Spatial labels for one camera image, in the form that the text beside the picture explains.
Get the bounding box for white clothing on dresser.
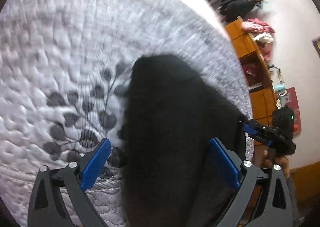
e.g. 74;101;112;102
253;33;274;43

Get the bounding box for pink clothes pile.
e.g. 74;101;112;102
241;18;275;34

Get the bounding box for person right hand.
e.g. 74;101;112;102
260;150;290;179

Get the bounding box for black pants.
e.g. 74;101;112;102
123;55;246;226

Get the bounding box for orange wooden dresser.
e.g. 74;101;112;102
225;16;277;126

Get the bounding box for grey quilted bedspread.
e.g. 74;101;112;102
1;0;252;226

